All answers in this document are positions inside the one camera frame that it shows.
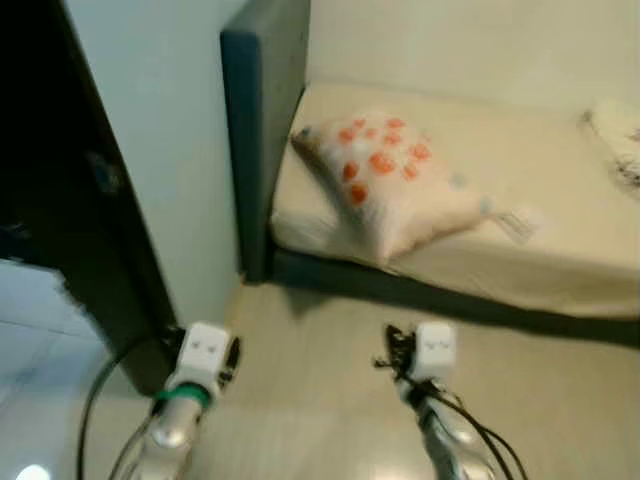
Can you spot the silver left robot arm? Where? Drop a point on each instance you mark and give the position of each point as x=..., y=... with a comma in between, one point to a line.
x=170, y=440

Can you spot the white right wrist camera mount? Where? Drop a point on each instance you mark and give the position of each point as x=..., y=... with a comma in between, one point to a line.
x=437, y=350

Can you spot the pink dotted pillow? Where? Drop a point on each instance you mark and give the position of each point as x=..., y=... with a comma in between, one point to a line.
x=390, y=200

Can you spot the black door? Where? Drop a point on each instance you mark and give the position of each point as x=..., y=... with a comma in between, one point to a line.
x=50, y=150

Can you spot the clear plastic wrapper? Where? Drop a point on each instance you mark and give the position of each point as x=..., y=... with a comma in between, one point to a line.
x=515, y=225

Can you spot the white panda print pillow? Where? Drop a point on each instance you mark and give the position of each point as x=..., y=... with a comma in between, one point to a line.
x=620, y=140

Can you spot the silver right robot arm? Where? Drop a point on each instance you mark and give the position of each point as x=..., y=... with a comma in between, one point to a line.
x=450, y=450

